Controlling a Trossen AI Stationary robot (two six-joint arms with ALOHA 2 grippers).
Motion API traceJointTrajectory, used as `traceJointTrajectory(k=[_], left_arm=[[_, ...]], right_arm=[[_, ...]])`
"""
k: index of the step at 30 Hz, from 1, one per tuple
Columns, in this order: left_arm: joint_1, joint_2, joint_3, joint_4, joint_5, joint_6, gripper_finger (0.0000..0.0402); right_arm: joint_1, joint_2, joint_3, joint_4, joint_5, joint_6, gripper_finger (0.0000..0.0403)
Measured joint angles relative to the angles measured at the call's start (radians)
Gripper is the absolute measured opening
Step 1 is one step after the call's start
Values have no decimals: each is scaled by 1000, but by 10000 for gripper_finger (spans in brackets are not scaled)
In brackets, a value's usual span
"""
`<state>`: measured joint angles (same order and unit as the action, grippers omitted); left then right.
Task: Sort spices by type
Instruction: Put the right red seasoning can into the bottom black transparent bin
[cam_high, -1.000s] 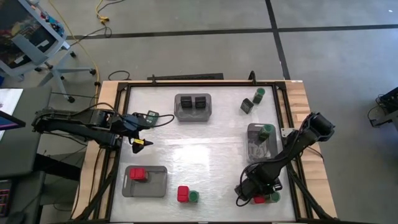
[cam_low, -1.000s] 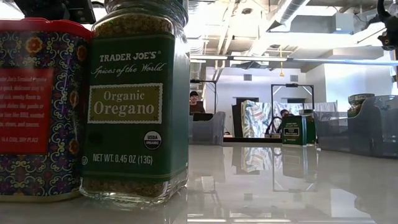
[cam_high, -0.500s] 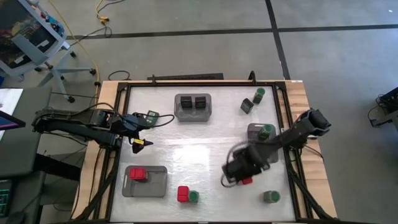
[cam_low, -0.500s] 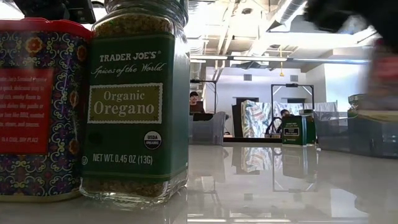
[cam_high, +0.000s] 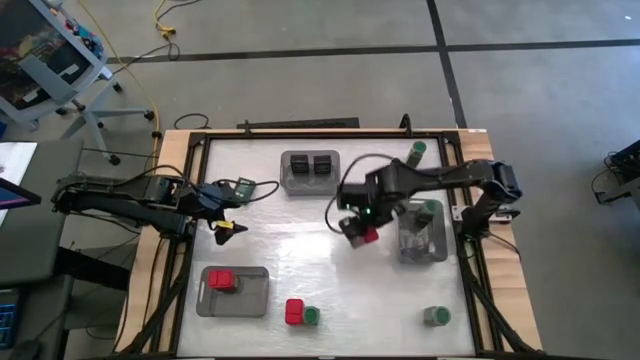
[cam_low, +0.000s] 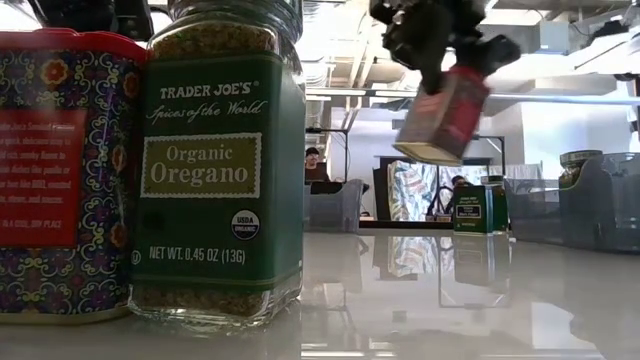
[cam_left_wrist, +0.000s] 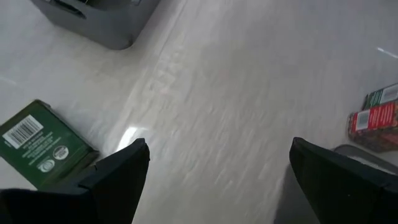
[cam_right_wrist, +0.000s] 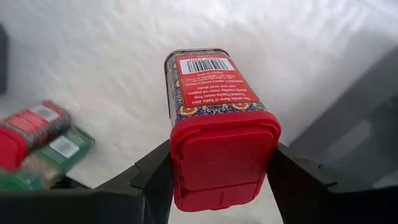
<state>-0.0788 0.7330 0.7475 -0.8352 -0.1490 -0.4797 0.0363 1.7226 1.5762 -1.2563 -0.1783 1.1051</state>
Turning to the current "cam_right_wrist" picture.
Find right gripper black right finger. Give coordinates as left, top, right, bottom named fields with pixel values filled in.
left=267, top=142, right=398, bottom=224

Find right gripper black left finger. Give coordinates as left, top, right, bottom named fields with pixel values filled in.
left=0, top=139, right=175, bottom=224

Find green-lidded oregano glass jar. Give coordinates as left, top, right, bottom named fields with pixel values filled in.
left=0, top=126, right=96, bottom=191

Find red-lidded paprika tin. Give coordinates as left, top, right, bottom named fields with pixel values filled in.
left=0, top=100, right=73, bottom=172
left=164, top=48, right=282, bottom=213

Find grey plastic bin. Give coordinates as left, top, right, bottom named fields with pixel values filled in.
left=0, top=24, right=9, bottom=95
left=287, top=46, right=398, bottom=194

